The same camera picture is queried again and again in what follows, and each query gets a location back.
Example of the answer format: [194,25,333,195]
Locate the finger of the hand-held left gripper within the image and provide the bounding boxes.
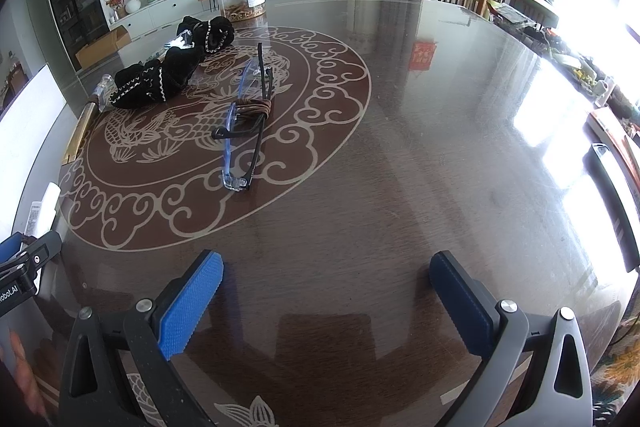
[0,234,27,265]
[0,230,63,275]

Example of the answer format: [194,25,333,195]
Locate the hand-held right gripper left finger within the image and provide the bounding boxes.
[60,249,224,427]

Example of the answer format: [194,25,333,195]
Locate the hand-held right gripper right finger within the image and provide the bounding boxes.
[430,250,593,427]

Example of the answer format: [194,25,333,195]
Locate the white labelled tube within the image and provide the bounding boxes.
[27,182,62,240]

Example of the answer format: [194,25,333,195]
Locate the white cardboard box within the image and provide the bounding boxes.
[0,63,68,230]

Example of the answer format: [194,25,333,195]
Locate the gold cosmetic tube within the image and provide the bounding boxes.
[61,77,115,165]

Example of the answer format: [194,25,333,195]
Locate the black framed glasses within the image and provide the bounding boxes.
[211,43,275,192]

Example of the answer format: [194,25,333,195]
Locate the black knit sock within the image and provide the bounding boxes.
[177,14,236,54]
[111,47,207,109]

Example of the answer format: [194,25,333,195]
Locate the brown hair tie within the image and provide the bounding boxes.
[234,96,273,120]

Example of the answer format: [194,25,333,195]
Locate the person's left hand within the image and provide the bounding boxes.
[0,329,48,418]

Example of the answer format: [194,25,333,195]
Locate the brown cardboard box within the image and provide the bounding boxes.
[74,26,132,70]

